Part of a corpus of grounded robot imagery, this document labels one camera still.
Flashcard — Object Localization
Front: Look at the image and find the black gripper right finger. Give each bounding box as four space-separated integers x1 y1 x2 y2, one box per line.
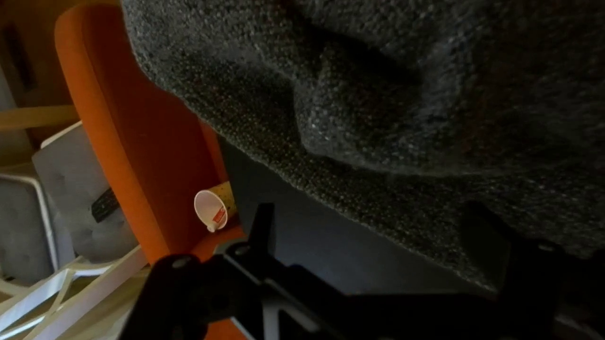
461 198 544 298

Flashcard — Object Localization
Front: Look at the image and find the orange upholstered armchair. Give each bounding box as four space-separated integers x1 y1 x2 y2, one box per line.
52 1 247 340

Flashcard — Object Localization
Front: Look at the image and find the white chair with grey seat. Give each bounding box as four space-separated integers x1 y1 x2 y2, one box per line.
0 118 137 285

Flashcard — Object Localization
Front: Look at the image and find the white wooden chair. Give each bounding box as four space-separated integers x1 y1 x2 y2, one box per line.
0 243 152 340

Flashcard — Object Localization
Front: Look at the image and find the grey woven cloth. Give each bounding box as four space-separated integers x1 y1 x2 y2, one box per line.
118 0 605 298

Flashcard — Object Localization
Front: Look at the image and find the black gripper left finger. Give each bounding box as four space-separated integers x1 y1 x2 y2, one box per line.
247 200 277 254

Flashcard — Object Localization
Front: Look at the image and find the small yellow object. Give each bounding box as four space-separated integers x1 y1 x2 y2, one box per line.
190 179 238 234

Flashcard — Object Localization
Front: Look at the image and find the light wooden desk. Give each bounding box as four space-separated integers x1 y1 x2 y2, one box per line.
0 101 81 132

